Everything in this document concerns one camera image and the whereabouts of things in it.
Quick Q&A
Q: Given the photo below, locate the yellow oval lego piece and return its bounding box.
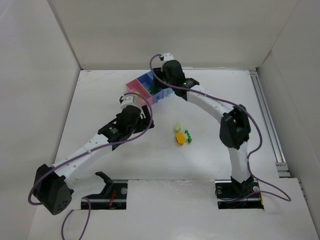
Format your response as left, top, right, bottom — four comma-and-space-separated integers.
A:
175, 132, 188, 146

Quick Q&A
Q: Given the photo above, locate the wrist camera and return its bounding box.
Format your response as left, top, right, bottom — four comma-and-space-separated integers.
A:
159, 52, 175, 62
119, 94, 136, 110

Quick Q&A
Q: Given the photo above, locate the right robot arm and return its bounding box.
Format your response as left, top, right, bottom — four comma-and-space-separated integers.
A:
150, 60, 254, 194

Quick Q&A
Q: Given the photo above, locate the lime rounded lego brick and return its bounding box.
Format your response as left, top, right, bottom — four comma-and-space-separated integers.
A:
174, 122, 182, 133

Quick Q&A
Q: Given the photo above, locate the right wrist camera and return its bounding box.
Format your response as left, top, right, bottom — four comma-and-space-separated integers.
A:
159, 52, 175, 62

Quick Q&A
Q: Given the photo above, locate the purple drawer container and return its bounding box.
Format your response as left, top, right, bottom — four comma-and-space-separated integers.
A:
137, 72, 164, 104

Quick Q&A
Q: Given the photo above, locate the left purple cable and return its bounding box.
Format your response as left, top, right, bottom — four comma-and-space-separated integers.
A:
27, 92, 154, 240

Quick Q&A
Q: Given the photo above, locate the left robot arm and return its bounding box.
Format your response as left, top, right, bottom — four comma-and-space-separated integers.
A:
29, 105, 154, 215

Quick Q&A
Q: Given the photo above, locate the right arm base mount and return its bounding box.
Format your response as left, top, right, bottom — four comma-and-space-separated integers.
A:
214, 180, 264, 210

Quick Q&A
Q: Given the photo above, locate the pink drawer container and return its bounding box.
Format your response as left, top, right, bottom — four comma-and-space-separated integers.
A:
125, 79, 154, 107

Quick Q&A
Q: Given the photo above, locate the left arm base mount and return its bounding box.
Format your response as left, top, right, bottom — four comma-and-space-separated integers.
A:
86, 171, 128, 210

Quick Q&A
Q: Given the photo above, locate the green lego plate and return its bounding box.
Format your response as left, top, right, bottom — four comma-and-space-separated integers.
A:
183, 130, 192, 144

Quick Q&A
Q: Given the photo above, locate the purple cable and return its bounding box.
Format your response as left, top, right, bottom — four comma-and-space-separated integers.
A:
27, 92, 154, 240
149, 53, 292, 203

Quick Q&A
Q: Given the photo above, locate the green 2x2 lego brick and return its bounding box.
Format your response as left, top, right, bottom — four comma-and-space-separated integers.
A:
148, 87, 158, 95

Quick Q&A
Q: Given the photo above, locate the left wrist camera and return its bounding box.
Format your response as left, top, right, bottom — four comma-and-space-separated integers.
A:
119, 94, 136, 110

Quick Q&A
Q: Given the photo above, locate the aluminium rail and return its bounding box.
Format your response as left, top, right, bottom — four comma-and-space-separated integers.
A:
249, 70, 292, 178

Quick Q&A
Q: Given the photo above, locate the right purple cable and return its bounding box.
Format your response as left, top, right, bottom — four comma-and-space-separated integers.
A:
149, 53, 292, 203

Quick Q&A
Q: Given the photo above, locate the light blue drawer container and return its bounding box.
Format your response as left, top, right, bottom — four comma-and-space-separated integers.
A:
147, 71, 173, 103

